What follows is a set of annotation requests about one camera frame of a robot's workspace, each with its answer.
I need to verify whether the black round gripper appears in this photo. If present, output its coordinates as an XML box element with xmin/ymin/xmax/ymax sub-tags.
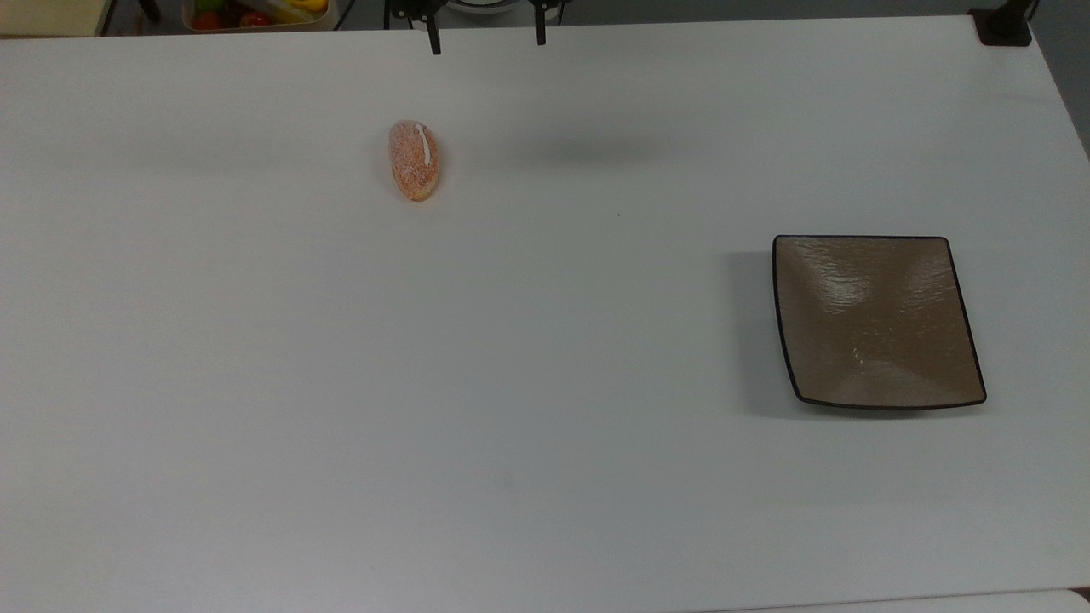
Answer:
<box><xmin>383</xmin><ymin>0</ymin><xmax>568</xmax><ymax>56</ymax></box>

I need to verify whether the black clamp camera mount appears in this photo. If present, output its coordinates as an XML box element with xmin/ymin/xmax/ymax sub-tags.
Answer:
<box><xmin>970</xmin><ymin>0</ymin><xmax>1038</xmax><ymax>47</ymax></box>

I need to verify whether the light wooden board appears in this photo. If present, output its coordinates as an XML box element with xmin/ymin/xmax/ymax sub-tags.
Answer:
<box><xmin>0</xmin><ymin>0</ymin><xmax>109</xmax><ymax>37</ymax></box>

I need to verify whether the orange sugared bread loaf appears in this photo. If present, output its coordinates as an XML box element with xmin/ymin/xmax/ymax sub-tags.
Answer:
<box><xmin>389</xmin><ymin>120</ymin><xmax>440</xmax><ymax>203</ymax></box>

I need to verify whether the beige box of toy fruit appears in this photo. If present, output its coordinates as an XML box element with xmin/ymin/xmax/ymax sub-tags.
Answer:
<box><xmin>181</xmin><ymin>0</ymin><xmax>339</xmax><ymax>34</ymax></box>

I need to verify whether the brown square ceramic plate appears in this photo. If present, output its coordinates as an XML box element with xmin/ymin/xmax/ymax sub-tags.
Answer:
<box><xmin>772</xmin><ymin>234</ymin><xmax>988</xmax><ymax>411</ymax></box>

